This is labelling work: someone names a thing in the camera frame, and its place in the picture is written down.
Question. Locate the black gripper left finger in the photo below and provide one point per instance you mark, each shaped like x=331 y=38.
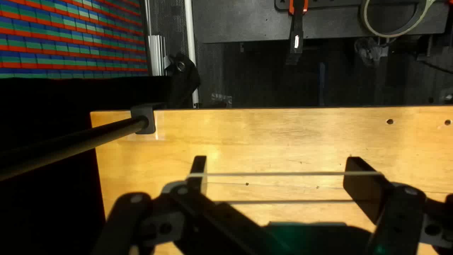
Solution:
x=196 y=221

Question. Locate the black pole clamp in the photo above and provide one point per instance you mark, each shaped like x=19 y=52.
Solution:
x=147 y=113

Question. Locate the white vertical pole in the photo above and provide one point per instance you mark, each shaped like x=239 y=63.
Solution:
x=192 y=46

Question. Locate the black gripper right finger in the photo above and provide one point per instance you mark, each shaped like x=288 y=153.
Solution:
x=377 y=188

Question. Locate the black perforated board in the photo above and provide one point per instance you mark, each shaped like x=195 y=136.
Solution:
x=246 y=18

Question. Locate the colourful striped panel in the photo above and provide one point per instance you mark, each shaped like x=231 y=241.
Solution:
x=71 y=37

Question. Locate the black camera on mount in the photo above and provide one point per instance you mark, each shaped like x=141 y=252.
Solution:
x=183 y=71

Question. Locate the black metal pole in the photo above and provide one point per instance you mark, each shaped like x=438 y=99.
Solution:
x=71 y=143

